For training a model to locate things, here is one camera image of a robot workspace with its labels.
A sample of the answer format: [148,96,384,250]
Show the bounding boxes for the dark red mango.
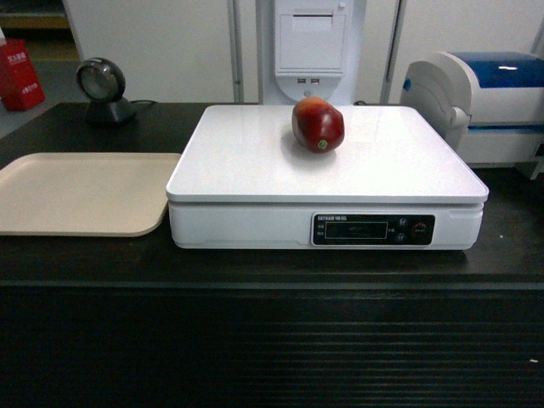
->
[292,96,345,154]

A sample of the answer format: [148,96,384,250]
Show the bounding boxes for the white digital checkout scale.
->
[166,105,489,250]

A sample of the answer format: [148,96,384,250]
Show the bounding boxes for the black checkout counter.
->
[0,102,544,408]

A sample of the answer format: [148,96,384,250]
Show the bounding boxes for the white receipt printer kiosk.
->
[256,0,366,105]

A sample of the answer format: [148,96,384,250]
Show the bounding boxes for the beige plastic tray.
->
[1,153,179,237]

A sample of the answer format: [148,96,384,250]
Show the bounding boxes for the black barcode scanner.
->
[76,57,136,127]

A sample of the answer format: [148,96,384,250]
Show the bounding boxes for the white and blue label printer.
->
[400,51,543,179]

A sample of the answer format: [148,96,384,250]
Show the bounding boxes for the red fire extinguisher box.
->
[1,38,45,111]

